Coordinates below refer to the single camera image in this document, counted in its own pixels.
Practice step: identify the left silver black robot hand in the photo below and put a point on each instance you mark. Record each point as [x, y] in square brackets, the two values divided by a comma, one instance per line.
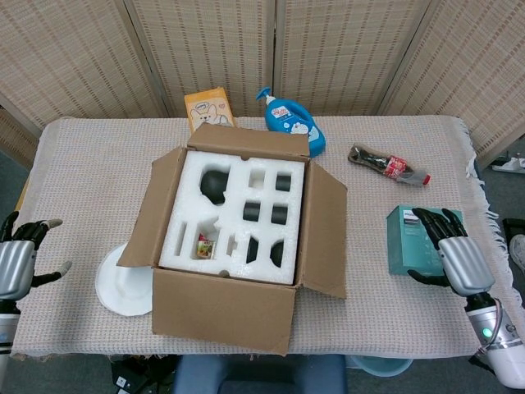
[16, 267]

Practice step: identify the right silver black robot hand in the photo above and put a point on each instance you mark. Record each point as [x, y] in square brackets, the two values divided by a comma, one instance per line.
[465, 264]

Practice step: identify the red cardboard box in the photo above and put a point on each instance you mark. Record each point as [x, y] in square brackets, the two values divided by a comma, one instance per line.
[221, 308]

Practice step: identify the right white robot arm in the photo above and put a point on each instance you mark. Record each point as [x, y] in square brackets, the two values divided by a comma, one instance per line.
[498, 344]

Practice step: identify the teal product box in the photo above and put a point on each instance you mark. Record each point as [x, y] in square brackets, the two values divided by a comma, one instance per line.
[410, 250]

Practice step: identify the orange corgi print box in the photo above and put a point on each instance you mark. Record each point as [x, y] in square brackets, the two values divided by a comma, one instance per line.
[205, 111]

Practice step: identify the white shoe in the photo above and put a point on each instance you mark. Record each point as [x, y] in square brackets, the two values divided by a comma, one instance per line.
[519, 252]

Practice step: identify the black floor object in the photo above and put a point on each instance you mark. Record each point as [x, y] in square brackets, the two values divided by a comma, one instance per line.
[514, 227]

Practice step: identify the white scalloped plate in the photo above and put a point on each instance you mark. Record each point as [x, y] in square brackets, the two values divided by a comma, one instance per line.
[119, 291]

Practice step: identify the white floor object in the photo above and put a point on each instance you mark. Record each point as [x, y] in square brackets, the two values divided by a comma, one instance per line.
[508, 164]

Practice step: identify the beige woven tablecloth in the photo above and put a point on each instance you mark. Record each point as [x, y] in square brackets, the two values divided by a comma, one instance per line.
[90, 176]

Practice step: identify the crushed cola bottle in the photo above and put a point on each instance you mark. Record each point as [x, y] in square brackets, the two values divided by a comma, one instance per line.
[377, 162]

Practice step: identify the black power device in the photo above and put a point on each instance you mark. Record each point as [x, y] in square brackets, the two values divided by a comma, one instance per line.
[131, 375]

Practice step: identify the white foam insert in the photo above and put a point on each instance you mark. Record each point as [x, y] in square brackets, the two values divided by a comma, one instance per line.
[188, 213]

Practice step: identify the black disc part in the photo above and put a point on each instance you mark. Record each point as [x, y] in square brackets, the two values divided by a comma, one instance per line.
[278, 254]
[253, 250]

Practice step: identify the small colourful packet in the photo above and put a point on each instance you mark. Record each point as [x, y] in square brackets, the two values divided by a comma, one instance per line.
[205, 247]

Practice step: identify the black cylinder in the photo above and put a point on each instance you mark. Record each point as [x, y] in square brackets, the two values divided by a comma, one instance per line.
[280, 214]
[251, 211]
[283, 182]

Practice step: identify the black round part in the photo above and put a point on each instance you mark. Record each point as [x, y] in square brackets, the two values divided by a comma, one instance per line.
[214, 184]

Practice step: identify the woven folding screen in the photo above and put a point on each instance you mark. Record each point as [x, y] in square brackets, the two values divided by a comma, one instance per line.
[82, 57]

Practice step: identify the blue pump soap bottle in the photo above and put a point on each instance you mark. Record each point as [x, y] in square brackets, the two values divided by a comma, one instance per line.
[287, 117]

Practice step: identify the blue chair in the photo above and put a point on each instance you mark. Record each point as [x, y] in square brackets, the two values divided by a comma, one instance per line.
[254, 375]

